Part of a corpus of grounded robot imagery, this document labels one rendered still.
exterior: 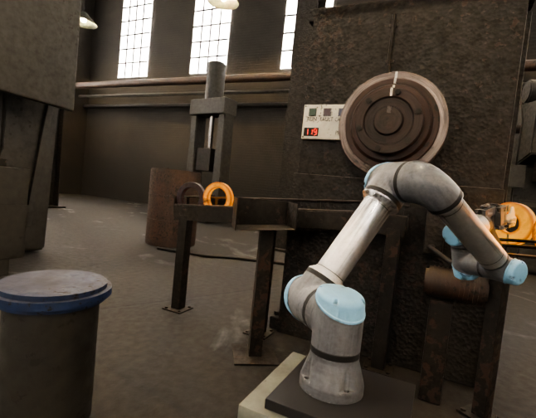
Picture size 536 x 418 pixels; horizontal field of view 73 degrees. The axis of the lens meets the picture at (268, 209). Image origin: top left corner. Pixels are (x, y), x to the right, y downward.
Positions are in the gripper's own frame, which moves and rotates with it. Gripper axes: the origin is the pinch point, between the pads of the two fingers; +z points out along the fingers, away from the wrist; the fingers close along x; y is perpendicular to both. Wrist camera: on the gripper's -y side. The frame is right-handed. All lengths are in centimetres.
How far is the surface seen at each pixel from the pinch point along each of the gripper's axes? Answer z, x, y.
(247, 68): 300, 755, 215
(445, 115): 5.9, 29.5, 39.6
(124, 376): -133, 70, -44
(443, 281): -20.0, 14.1, -22.6
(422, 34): 21, 50, 78
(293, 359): -92, 11, -23
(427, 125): -1.7, 32.3, 36.4
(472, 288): -14.8, 6.0, -24.4
